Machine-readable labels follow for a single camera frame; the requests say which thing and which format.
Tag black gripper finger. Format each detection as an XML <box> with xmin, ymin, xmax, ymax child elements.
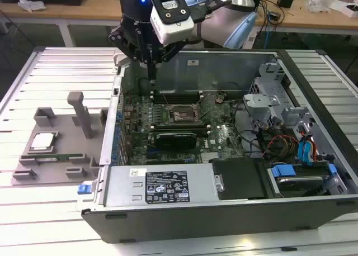
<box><xmin>152</xmin><ymin>40</ymin><xmax>185</xmax><ymax>81</ymax></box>
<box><xmin>108</xmin><ymin>26</ymin><xmax>153</xmax><ymax>81</ymax></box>

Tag silver CPU green substrate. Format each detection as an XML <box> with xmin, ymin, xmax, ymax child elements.
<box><xmin>30</xmin><ymin>132</ymin><xmax>57</xmax><ymax>154</ymax></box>

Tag CPU socket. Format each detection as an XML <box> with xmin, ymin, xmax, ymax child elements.
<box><xmin>167</xmin><ymin>103</ymin><xmax>201</xmax><ymax>125</ymax></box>

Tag black RAM slot white clips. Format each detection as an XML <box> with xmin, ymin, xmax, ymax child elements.
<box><xmin>150</xmin><ymin>96</ymin><xmax>204</xmax><ymax>101</ymax></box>
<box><xmin>150</xmin><ymin>91</ymin><xmax>204</xmax><ymax>96</ymax></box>
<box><xmin>150</xmin><ymin>125</ymin><xmax>210</xmax><ymax>130</ymax></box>

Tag wooden desk white legs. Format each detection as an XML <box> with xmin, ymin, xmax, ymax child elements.
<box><xmin>0</xmin><ymin>0</ymin><xmax>358</xmax><ymax>49</ymax></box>

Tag black graphics card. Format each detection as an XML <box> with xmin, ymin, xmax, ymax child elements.
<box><xmin>154</xmin><ymin>130</ymin><xmax>197</xmax><ymax>151</ymax></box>

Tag green motherboard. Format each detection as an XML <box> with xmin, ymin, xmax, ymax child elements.
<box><xmin>120</xmin><ymin>91</ymin><xmax>249</xmax><ymax>166</ymax></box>

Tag silver drive cage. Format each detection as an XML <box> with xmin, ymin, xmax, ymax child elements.
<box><xmin>242</xmin><ymin>59</ymin><xmax>318</xmax><ymax>134</ymax></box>

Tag crumpled white paper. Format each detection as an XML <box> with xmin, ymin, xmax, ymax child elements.
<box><xmin>17</xmin><ymin>0</ymin><xmax>47</xmax><ymax>13</ymax></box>

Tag silver chipset heatsink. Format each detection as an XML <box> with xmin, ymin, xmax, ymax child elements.
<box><xmin>200</xmin><ymin>151</ymin><xmax>222</xmax><ymax>164</ymax></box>

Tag grey parts rack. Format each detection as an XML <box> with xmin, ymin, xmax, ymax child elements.
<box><xmin>11</xmin><ymin>91</ymin><xmax>110</xmax><ymax>187</ymax></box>

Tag green RAM stick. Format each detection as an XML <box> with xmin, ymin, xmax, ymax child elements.
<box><xmin>21</xmin><ymin>152</ymin><xmax>84</xmax><ymax>163</ymax></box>

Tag silver power supply with label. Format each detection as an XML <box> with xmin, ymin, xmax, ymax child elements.
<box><xmin>102</xmin><ymin>163</ymin><xmax>219</xmax><ymax>208</ymax></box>

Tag black plastic shroud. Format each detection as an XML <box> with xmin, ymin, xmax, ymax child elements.
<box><xmin>209</xmin><ymin>157</ymin><xmax>271</xmax><ymax>200</ymax></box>

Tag clear plastic bag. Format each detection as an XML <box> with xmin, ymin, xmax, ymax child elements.
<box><xmin>304</xmin><ymin>0</ymin><xmax>336</xmax><ymax>14</ymax></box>

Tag black open PC case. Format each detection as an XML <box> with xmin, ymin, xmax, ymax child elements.
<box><xmin>75</xmin><ymin>48</ymin><xmax>358</xmax><ymax>244</ymax></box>

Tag white open box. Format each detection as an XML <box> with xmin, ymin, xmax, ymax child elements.
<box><xmin>329</xmin><ymin>0</ymin><xmax>358</xmax><ymax>18</ymax></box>

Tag hard disk in blue carrier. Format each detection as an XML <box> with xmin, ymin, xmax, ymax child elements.
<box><xmin>267</xmin><ymin>162</ymin><xmax>338</xmax><ymax>198</ymax></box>

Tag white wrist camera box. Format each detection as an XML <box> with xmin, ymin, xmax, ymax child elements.
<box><xmin>147</xmin><ymin>0</ymin><xmax>195</xmax><ymax>46</ymax></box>

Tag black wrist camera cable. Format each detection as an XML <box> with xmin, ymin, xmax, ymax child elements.
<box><xmin>195</xmin><ymin>0</ymin><xmax>233</xmax><ymax>20</ymax></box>

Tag thick black cable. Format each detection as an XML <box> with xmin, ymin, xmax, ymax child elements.
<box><xmin>234</xmin><ymin>99</ymin><xmax>262</xmax><ymax>158</ymax></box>

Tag blue hanging cable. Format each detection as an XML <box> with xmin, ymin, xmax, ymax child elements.
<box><xmin>265</xmin><ymin>21</ymin><xmax>276</xmax><ymax>50</ymax></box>

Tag red yellow black wire bundle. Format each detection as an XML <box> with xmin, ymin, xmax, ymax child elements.
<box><xmin>261</xmin><ymin>134</ymin><xmax>300</xmax><ymax>159</ymax></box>

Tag blue flat wire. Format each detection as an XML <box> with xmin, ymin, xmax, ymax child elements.
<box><xmin>296</xmin><ymin>138</ymin><xmax>315</xmax><ymax>166</ymax></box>

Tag red thin wire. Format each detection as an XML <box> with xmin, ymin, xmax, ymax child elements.
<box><xmin>300</xmin><ymin>129</ymin><xmax>321</xmax><ymax>163</ymax></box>

